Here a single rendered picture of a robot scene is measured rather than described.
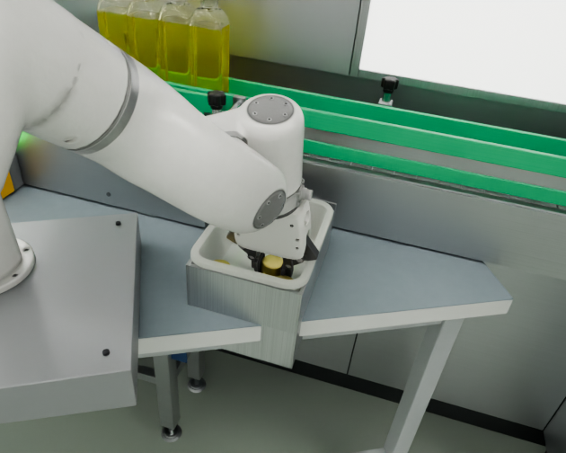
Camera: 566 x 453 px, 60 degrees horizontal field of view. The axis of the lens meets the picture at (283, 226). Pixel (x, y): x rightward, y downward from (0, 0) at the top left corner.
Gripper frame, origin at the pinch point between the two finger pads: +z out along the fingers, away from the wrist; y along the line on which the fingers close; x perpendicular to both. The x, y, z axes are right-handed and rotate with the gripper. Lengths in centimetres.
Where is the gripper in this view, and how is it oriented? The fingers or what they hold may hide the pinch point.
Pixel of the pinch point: (272, 265)
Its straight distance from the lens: 74.3
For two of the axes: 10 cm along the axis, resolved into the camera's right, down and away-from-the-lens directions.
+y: -9.6, -2.2, 1.8
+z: -0.1, 6.4, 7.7
